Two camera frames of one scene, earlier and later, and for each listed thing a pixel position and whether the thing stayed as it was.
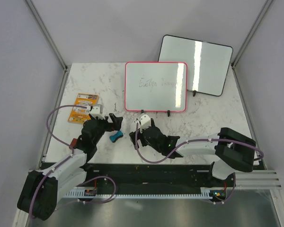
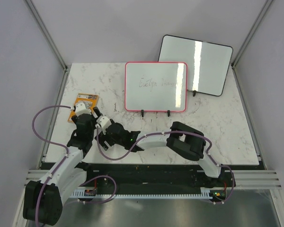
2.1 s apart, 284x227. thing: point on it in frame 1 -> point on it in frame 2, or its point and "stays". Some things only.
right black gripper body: x=144 y=143 -> x=103 y=137
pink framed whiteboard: x=156 y=86 stays
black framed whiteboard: x=208 y=63 stays
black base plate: x=109 y=177 stays
